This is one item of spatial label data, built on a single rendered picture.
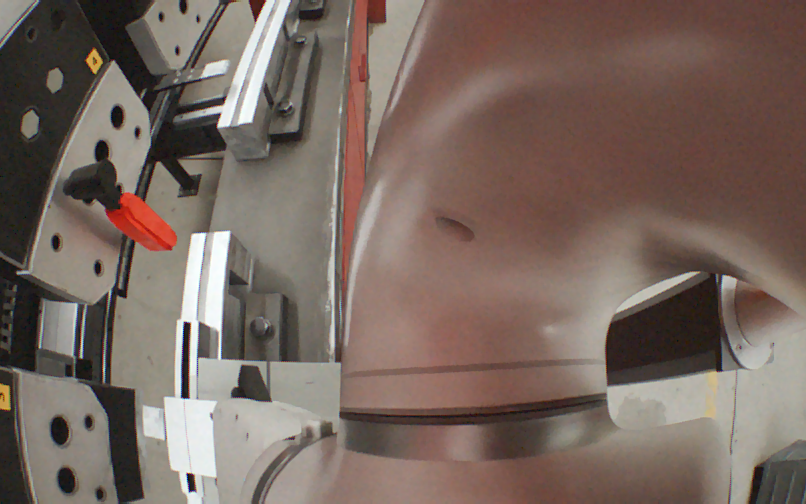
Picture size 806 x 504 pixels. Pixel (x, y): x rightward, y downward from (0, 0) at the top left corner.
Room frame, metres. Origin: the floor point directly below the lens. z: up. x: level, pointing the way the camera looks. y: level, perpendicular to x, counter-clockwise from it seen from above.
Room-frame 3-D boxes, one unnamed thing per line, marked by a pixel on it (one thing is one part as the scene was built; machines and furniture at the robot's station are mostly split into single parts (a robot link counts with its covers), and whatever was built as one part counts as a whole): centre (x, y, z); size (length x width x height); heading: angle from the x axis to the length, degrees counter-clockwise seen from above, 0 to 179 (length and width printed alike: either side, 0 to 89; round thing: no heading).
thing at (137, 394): (-0.08, 0.22, 1.13); 0.10 x 0.02 x 0.10; 5
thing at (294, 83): (0.52, 0.22, 0.89); 0.30 x 0.05 x 0.03; 5
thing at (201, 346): (-0.05, 0.22, 0.99); 0.20 x 0.03 x 0.03; 5
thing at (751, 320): (0.07, -0.54, 1.09); 0.19 x 0.19 x 0.18
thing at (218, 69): (0.43, 0.43, 1.01); 0.26 x 0.12 x 0.05; 95
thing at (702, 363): (0.07, -0.54, 0.50); 0.18 x 0.18 x 1.00; 86
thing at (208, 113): (0.48, 0.66, 0.81); 0.64 x 0.08 x 0.14; 95
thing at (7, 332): (0.08, 0.64, 1.02); 0.37 x 0.06 x 0.04; 5
